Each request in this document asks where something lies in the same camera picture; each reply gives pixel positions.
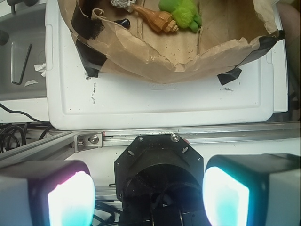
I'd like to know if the black cables bundle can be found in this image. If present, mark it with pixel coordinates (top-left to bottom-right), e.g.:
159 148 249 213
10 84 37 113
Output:
0 103 54 153

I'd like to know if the dark blue rope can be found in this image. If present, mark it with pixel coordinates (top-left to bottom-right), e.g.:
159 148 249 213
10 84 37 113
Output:
114 19 131 29

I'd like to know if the orange conch shell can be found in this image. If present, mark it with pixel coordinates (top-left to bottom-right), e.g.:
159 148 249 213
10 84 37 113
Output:
131 4 179 33

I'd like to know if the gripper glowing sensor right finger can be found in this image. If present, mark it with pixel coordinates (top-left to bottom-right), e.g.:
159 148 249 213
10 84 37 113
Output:
202 153 301 226

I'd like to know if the green plush animal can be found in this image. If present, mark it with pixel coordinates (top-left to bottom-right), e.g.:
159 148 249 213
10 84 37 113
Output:
158 0 202 33

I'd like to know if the brown paper bag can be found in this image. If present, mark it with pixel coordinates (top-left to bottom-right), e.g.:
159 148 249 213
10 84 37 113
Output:
58 0 284 84

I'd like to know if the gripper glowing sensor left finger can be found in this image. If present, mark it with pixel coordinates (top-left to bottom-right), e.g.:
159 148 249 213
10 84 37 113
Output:
0 160 95 226

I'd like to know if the aluminium frame rail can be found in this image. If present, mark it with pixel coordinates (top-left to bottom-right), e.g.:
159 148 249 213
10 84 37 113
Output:
0 121 301 161

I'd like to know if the crumpled white paper ball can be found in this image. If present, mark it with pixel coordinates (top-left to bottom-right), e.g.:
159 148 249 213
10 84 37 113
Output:
111 0 136 13

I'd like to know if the metal corner bracket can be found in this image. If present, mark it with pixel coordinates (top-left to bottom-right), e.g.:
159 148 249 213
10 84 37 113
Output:
74 132 103 153

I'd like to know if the black allen key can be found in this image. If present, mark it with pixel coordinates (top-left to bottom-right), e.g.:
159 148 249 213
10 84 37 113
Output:
10 42 32 85

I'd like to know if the black octagonal mount plate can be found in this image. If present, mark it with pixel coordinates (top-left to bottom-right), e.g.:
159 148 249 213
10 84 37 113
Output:
114 134 204 208

